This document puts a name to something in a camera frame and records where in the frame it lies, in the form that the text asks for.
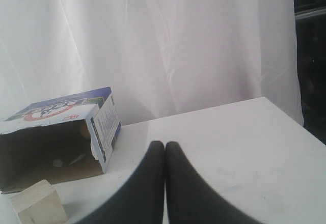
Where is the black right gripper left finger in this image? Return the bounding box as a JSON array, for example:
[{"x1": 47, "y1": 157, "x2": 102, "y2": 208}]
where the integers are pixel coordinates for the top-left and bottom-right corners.
[{"x1": 78, "y1": 141, "x2": 165, "y2": 223}]

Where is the light wooden cube block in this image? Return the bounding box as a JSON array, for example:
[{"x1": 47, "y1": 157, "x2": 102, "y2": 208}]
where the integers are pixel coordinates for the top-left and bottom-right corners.
[{"x1": 10, "y1": 180, "x2": 68, "y2": 224}]

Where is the white backdrop curtain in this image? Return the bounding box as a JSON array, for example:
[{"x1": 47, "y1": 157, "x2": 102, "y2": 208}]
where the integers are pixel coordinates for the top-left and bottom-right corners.
[{"x1": 1, "y1": 0, "x2": 304, "y2": 125}]

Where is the yellow tennis ball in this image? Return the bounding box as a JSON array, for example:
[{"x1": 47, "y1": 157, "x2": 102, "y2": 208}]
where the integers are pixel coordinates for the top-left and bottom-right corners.
[{"x1": 78, "y1": 123, "x2": 91, "y2": 139}]

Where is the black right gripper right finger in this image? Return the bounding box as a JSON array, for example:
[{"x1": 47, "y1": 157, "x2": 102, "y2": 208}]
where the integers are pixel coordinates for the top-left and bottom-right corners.
[{"x1": 165, "y1": 142, "x2": 257, "y2": 223}]

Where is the blue white cardboard box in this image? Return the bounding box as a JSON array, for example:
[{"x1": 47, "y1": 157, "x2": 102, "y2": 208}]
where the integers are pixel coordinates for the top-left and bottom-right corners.
[{"x1": 1, "y1": 87, "x2": 121, "y2": 194}]

